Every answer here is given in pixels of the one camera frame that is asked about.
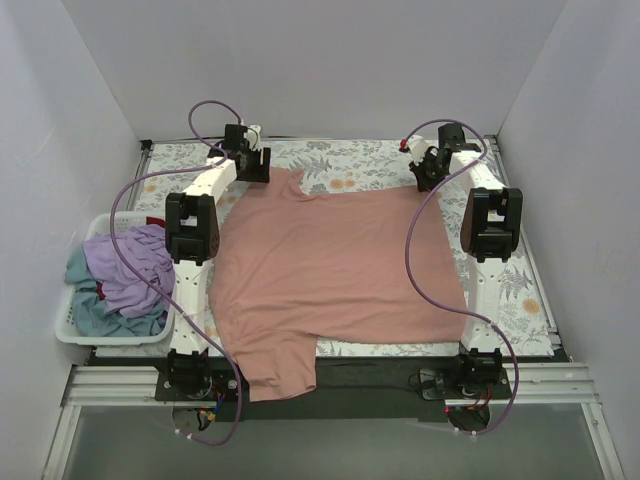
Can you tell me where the teal blue t-shirt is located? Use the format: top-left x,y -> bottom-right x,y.
64,246 -> 167,338

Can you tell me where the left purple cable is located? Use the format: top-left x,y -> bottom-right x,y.
110,100 -> 246,447

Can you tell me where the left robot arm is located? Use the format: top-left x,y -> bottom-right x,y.
165,124 -> 271,400

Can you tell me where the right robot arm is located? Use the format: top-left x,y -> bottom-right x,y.
400,119 -> 523,405

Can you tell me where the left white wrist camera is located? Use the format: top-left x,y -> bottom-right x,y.
245,125 -> 262,151

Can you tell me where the aluminium front frame rail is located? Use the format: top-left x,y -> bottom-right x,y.
43,360 -> 624,479

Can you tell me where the aluminium table edge rail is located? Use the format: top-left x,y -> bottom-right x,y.
123,139 -> 153,211

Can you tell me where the purple cable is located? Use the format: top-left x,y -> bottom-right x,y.
110,100 -> 246,447
399,118 -> 521,437

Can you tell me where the lavender t-shirt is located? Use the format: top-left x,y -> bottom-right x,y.
82,224 -> 176,319

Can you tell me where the pink t-shirt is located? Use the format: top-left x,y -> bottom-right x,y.
210,168 -> 466,402

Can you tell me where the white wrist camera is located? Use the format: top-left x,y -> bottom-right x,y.
245,125 -> 262,151
399,135 -> 430,165

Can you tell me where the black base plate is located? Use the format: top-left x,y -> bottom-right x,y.
154,357 -> 475,422

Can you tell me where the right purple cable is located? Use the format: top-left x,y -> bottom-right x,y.
399,118 -> 521,437

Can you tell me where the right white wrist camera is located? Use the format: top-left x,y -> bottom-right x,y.
399,135 -> 430,165

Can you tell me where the white plastic laundry basket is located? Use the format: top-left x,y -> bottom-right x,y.
55,211 -> 175,346

